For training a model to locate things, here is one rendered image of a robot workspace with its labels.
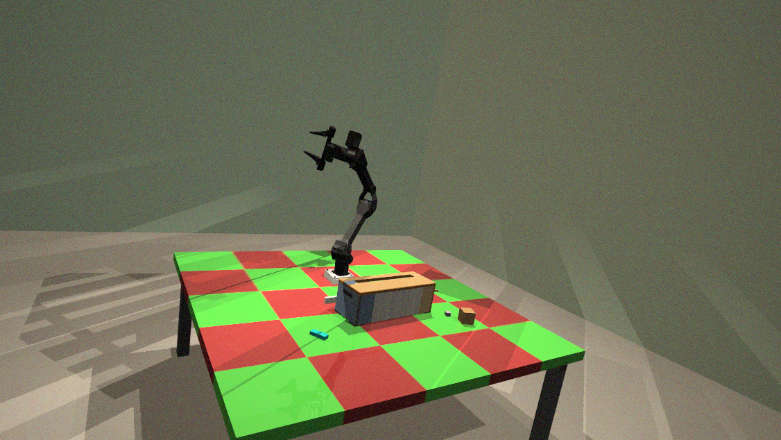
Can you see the small cyan block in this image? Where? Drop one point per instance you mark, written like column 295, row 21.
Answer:
column 319, row 334

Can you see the brown cube with tan top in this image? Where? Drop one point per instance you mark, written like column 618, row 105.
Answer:
column 466, row 316

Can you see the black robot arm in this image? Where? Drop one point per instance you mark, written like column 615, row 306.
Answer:
column 356, row 159

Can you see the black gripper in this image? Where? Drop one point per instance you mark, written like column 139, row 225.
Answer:
column 321, row 161

